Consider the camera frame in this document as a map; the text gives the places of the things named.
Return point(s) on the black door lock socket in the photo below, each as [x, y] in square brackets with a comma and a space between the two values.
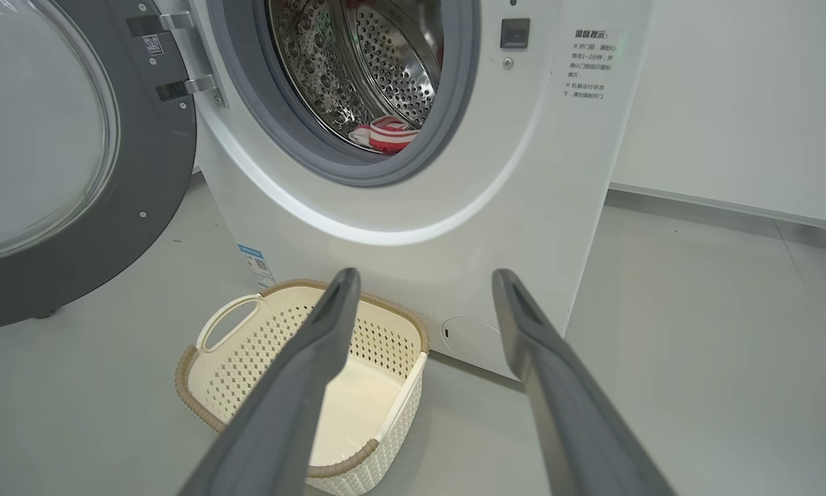
[514, 33]

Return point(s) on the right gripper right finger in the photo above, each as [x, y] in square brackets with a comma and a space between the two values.
[571, 413]

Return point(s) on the round drain filter cover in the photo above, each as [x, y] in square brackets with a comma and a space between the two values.
[471, 339]

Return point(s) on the stainless steel washer drum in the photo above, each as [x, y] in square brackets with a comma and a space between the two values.
[399, 69]

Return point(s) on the cream perforated laundry basket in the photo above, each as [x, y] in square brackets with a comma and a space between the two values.
[247, 372]

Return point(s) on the dark round washer door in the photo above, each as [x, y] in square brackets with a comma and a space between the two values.
[144, 227]

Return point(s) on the printed text notice label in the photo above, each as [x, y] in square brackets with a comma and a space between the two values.
[590, 65]

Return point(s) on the blue energy label sticker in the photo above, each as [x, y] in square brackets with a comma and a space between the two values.
[255, 265]

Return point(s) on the red and white garment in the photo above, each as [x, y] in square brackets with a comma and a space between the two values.
[388, 134]

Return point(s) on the white front-load washing machine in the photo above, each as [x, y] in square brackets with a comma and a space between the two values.
[454, 227]

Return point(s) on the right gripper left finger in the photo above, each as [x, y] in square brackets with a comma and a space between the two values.
[295, 413]

